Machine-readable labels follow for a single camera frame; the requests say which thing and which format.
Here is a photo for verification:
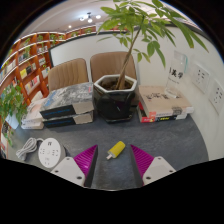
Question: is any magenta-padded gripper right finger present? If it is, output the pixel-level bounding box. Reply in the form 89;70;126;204
129;144;177;187

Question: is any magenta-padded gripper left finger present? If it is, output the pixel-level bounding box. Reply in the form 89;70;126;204
49;144;99;188

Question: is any round white power strip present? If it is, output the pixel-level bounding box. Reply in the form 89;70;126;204
37;137;67;169

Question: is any dark blue-spine book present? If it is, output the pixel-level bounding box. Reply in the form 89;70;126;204
42;110;95;129

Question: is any red and white book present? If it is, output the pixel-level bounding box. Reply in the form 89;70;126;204
137;101;188;124

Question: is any thin white book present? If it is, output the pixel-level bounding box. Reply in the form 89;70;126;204
20;119;45;131

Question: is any white book with pale cover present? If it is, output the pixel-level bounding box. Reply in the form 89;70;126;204
24;98;51;124

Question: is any beige-cover book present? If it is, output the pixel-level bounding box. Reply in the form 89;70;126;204
137;85;195;118

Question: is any thick grey-cover book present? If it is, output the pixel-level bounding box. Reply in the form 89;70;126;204
39;82;95;120

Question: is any tall plant in black pot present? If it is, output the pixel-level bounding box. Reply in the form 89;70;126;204
92;0;209;124

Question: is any leafy plant in white pot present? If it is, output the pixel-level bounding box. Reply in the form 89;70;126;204
0;83;28;148

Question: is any brown padded chair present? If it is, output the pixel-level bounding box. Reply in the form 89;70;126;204
47;57;90;93
89;50;138;83

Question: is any clear acrylic sign holder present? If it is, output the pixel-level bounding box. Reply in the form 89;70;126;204
165;50;189;99

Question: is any orange bookshelf unit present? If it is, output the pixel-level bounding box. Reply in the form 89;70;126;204
0;24;101;158

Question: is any ceiling lamp with round bulbs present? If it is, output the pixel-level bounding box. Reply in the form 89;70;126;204
78;12;102;24

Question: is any coiled white power cable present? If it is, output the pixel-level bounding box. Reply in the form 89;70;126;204
15;136;44;162

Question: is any white wall socket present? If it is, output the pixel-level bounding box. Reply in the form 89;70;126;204
191;63;211;94
208;78;224;115

